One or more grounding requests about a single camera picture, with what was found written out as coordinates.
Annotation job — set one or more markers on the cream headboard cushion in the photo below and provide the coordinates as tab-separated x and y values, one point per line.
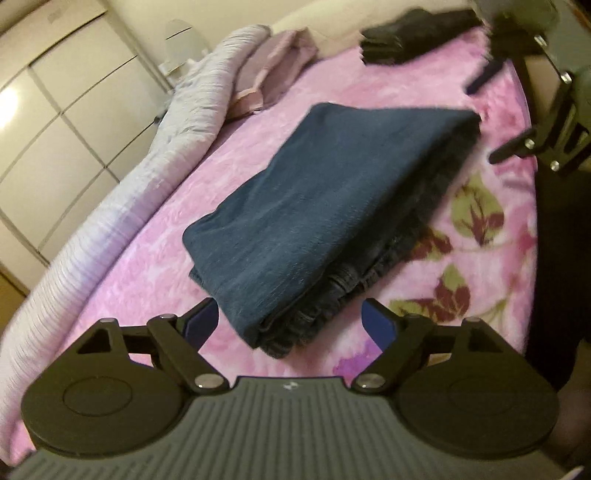
336	25

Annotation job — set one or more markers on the dark blue denim jeans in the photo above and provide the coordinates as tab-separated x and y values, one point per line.
344	200

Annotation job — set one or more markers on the folded black clothes stack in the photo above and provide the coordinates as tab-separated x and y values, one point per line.
414	34

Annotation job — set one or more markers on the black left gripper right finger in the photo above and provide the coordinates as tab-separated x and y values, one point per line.
462	389

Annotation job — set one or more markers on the rolled light grey quilt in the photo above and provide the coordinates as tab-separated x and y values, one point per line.
193	119

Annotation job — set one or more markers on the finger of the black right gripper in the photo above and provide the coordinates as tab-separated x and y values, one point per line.
522	146
488	72

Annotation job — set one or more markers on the brown wooden cabinet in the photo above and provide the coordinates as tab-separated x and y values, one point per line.
12	296

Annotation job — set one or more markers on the white wardrobe with sliding doors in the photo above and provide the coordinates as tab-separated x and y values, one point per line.
78	106

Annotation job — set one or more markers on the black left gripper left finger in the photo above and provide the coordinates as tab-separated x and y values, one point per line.
116	389

